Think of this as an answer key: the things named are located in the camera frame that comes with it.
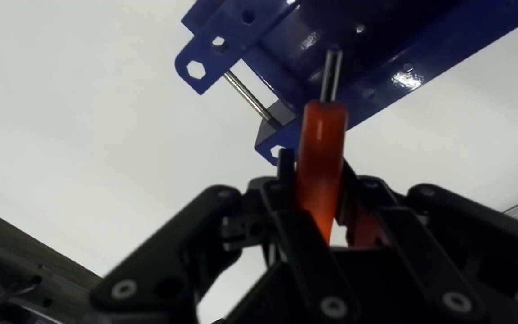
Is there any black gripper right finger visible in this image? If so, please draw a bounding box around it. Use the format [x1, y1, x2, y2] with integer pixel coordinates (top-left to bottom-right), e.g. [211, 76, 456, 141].
[339, 170, 518, 324]

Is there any blue and orange tool rack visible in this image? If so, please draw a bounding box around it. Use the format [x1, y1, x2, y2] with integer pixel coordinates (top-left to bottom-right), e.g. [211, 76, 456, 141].
[175, 0, 518, 162]

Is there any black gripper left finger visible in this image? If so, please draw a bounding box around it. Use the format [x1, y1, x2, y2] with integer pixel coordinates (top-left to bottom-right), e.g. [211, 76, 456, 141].
[91, 177, 357, 324]

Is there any orange handled T tool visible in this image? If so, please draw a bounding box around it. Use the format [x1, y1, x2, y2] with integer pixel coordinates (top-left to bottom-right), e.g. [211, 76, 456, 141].
[222, 49, 350, 245]

